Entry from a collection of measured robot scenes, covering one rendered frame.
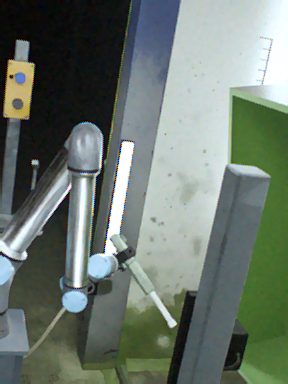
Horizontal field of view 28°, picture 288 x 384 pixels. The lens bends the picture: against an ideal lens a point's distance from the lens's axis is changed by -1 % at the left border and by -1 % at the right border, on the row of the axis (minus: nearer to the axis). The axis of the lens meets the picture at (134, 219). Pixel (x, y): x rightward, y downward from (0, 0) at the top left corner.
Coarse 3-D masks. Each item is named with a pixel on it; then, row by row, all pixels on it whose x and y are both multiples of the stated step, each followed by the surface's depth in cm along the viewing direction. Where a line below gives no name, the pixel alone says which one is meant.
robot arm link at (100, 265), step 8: (96, 256) 224; (104, 256) 225; (88, 264) 224; (96, 264) 224; (104, 264) 223; (112, 264) 229; (88, 272) 224; (96, 272) 224; (104, 272) 223; (112, 272) 232; (96, 280) 227
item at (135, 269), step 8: (112, 240) 258; (120, 240) 257; (120, 248) 256; (136, 264) 255; (136, 272) 254; (136, 280) 254; (144, 280) 253; (144, 288) 253; (152, 288) 253; (152, 296) 254; (160, 304) 253; (168, 320) 251
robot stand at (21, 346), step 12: (12, 312) 230; (12, 324) 222; (24, 324) 223; (12, 336) 214; (24, 336) 215; (0, 348) 205; (12, 348) 206; (24, 348) 208; (0, 360) 207; (12, 360) 208; (0, 372) 208; (12, 372) 210
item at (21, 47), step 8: (16, 40) 265; (16, 48) 265; (24, 48) 265; (16, 56) 266; (8, 120) 277; (8, 128) 277; (16, 128) 278; (8, 136) 278; (16, 136) 279; (8, 144) 279; (16, 144) 280; (8, 152) 281; (16, 152) 282; (8, 160) 282; (8, 168) 284; (8, 176) 285; (8, 184) 286; (8, 192) 288; (0, 200) 290; (8, 200) 289; (0, 208) 290; (8, 208) 291
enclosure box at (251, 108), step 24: (240, 96) 212; (264, 96) 200; (240, 120) 225; (264, 120) 229; (240, 144) 229; (264, 144) 233; (264, 168) 237; (264, 216) 246; (264, 240) 250; (264, 264) 255; (264, 288) 260; (240, 312) 260; (264, 312) 265; (264, 336) 271; (264, 360) 257
